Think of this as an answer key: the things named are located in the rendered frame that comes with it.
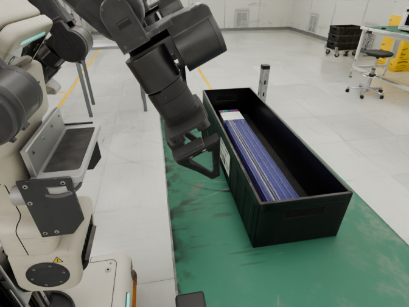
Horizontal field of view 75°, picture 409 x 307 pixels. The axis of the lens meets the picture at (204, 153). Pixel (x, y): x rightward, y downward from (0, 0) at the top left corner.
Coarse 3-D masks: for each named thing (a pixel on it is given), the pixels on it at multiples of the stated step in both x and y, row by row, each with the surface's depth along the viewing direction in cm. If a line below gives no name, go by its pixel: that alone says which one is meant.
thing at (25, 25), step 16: (0, 0) 45; (16, 0) 50; (0, 16) 41; (16, 16) 45; (32, 16) 52; (0, 32) 41; (16, 32) 42; (32, 32) 47; (48, 32) 58; (0, 48) 42; (16, 48) 45; (32, 48) 54; (16, 64) 51
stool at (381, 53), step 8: (376, 56) 350; (384, 56) 346; (376, 64) 367; (360, 72) 382; (376, 72) 382; (368, 80) 379; (360, 88) 388; (368, 88) 383; (376, 88) 388; (360, 96) 373
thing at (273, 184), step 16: (224, 112) 91; (224, 128) 86; (240, 128) 81; (240, 144) 73; (256, 144) 73; (240, 160) 71; (256, 160) 66; (272, 160) 66; (256, 176) 61; (272, 176) 61; (272, 192) 56; (288, 192) 56
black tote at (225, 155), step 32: (224, 96) 93; (256, 96) 87; (256, 128) 89; (288, 128) 67; (224, 160) 67; (288, 160) 68; (320, 160) 55; (256, 192) 46; (320, 192) 55; (352, 192) 46; (256, 224) 46; (288, 224) 48; (320, 224) 49
